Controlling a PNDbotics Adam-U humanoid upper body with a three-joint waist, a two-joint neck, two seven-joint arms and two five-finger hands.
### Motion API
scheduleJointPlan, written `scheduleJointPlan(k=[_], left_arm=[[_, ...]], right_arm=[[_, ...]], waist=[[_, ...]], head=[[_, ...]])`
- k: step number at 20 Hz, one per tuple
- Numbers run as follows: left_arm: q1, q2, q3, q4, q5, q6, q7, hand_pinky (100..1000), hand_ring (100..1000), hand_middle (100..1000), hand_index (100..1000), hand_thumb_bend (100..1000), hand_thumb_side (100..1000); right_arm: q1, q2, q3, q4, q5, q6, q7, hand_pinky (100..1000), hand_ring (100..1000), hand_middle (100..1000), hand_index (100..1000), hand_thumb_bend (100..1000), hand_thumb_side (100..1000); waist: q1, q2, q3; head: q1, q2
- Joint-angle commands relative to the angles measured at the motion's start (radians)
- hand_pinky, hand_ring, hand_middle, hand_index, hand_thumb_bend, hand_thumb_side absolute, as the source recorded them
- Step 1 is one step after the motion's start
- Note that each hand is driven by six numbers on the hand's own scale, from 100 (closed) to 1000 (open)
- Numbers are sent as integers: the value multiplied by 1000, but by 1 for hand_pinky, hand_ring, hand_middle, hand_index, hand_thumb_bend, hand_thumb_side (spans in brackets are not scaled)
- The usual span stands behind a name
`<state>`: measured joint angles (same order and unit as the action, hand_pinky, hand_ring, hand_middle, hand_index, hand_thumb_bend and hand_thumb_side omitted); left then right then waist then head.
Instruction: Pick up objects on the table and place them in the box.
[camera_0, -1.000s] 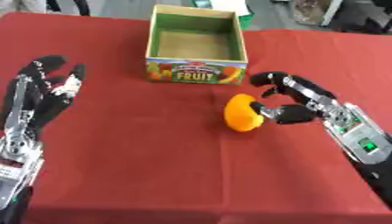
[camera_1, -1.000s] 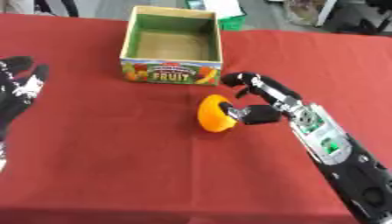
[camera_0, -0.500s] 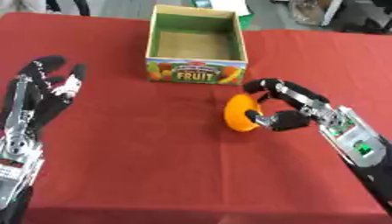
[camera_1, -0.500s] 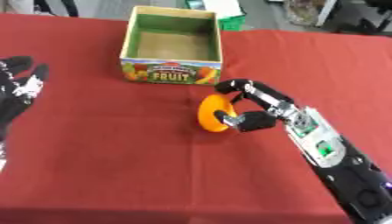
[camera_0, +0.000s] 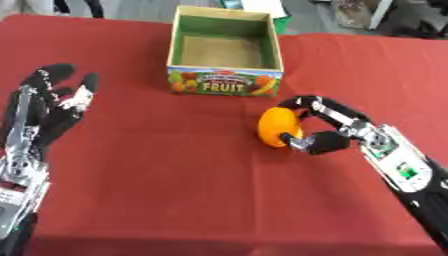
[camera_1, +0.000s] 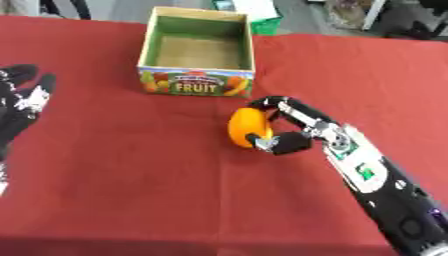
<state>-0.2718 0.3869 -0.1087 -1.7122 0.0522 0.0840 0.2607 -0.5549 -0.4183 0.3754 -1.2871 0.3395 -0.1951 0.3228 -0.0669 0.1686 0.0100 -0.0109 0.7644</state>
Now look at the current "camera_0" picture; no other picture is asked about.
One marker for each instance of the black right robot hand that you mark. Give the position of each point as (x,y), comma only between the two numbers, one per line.
(332,126)

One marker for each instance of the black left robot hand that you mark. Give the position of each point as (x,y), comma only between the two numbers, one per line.
(46,110)

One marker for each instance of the orange toy fruit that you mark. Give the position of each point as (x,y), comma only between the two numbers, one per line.
(279,126)

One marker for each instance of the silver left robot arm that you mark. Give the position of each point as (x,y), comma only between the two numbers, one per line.
(17,200)

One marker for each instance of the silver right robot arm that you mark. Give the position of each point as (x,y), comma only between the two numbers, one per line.
(408,176)

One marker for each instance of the cardboard box with green inside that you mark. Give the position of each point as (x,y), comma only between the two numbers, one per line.
(224,53)

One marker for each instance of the person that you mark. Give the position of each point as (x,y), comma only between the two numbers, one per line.
(79,7)

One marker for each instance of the green bin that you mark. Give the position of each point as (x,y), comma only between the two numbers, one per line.
(282,20)

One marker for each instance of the dark bag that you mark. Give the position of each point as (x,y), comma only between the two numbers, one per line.
(417,25)

